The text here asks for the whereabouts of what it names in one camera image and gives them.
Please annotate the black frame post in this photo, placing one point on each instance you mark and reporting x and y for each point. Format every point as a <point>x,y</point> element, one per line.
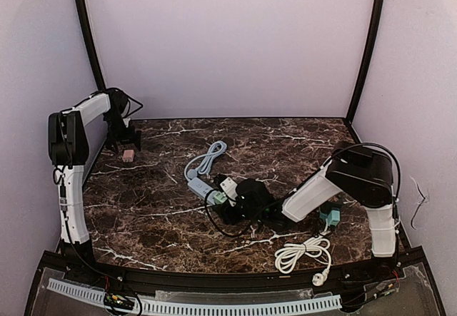
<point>365,61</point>
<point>85,25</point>

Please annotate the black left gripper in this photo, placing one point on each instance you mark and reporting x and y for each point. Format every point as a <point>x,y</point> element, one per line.
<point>123,137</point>

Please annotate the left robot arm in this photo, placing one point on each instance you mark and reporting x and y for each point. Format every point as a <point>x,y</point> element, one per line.
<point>68,149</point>

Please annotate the black frame post left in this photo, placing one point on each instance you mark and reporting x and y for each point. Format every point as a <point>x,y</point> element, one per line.
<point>85,25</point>

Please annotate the teal power strip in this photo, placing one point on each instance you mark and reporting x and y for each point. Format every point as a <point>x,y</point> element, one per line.
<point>330,214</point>

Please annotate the pink USB charger plug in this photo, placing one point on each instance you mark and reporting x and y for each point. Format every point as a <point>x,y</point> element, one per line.
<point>128,156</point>

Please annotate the white slotted cable duct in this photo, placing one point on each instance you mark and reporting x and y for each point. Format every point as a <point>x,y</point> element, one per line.
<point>290,302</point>

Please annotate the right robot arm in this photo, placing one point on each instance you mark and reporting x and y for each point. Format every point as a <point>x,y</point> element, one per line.
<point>367,172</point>

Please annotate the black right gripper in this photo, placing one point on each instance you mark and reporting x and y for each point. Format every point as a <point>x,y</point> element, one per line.
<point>226,202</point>

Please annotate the small green circuit board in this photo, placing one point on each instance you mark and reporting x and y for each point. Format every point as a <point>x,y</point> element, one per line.
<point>118,301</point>

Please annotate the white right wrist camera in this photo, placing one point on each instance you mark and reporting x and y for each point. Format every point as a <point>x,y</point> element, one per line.
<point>228,186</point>

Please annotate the green dual USB charger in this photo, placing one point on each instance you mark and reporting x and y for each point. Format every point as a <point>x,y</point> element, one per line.
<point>219,198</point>

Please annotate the black frame post right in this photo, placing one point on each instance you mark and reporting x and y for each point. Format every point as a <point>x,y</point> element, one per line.
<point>365,61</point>

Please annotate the light blue power strip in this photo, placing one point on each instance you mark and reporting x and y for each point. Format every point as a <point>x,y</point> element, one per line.
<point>202,190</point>

